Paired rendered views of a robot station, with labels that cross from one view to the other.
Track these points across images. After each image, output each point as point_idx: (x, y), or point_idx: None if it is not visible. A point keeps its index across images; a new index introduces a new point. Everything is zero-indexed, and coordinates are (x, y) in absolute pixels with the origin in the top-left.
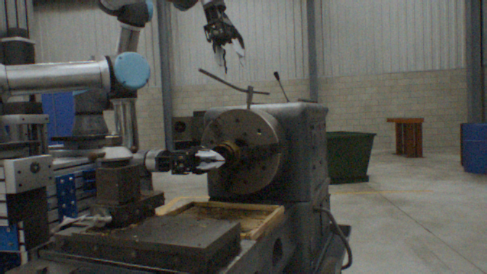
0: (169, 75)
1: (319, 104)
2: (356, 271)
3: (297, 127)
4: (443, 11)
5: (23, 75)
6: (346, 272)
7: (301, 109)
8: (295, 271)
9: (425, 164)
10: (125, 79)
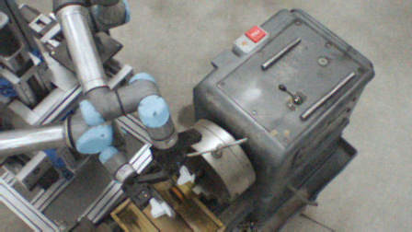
0: None
1: (346, 97)
2: (399, 110)
3: (268, 171)
4: None
5: (8, 153)
6: (388, 108)
7: (275, 165)
8: (251, 213)
9: None
10: (87, 152)
